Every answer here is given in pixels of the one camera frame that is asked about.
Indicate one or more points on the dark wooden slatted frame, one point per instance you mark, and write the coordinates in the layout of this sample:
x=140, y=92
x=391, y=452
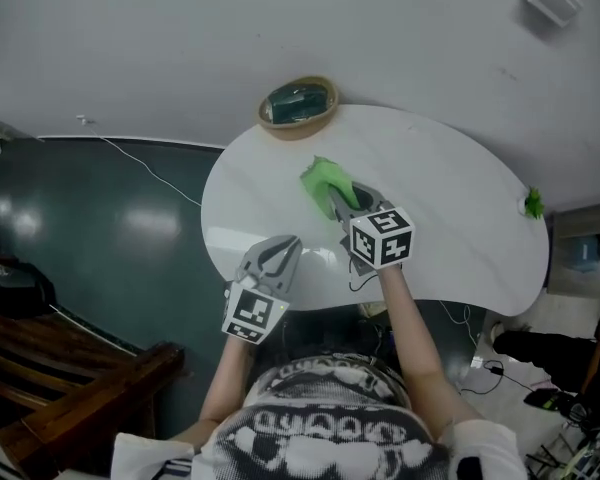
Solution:
x=80, y=393

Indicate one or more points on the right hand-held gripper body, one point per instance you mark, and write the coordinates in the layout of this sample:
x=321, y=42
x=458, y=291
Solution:
x=382, y=238

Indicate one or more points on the small green potted plant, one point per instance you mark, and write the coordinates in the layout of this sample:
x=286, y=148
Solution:
x=534, y=205

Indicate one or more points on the white curved table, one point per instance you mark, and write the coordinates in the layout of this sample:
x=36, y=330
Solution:
x=430, y=158

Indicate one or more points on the green cloth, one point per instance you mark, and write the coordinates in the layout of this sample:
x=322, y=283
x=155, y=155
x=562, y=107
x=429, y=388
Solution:
x=325, y=180

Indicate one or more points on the person's left forearm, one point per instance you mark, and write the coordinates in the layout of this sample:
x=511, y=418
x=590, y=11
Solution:
x=227, y=383

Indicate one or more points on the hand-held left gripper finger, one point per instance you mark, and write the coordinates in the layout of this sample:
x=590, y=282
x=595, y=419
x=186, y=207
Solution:
x=292, y=268
x=275, y=242

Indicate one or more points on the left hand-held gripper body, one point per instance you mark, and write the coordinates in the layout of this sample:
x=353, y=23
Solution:
x=252, y=313

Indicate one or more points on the cluttered equipment pile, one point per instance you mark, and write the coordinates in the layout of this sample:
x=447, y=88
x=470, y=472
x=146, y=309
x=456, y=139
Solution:
x=580, y=448

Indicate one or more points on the white wall vent box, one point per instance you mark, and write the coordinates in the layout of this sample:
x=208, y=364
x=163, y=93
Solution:
x=552, y=0

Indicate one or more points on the person's black white printed shirt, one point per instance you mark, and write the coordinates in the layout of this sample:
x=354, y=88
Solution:
x=325, y=428

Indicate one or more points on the woven basket bowl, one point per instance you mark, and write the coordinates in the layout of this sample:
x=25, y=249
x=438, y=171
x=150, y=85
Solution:
x=295, y=103

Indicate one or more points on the grey wooden cabinet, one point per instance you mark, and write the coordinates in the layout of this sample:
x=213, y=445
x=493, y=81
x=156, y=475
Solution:
x=565, y=223

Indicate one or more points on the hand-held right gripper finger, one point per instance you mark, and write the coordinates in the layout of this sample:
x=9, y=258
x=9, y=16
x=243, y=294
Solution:
x=380, y=202
x=342, y=210

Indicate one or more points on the white wall socket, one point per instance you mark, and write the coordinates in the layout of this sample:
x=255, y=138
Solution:
x=84, y=119

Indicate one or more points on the person's black trousers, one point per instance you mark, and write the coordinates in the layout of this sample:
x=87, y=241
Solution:
x=325, y=338

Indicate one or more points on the person's right forearm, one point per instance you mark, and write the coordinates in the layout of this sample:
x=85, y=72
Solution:
x=410, y=328

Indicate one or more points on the black and green shoe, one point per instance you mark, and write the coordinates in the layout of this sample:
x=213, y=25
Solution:
x=550, y=400

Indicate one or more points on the black bag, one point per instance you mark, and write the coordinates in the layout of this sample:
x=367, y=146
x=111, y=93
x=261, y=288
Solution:
x=15, y=288

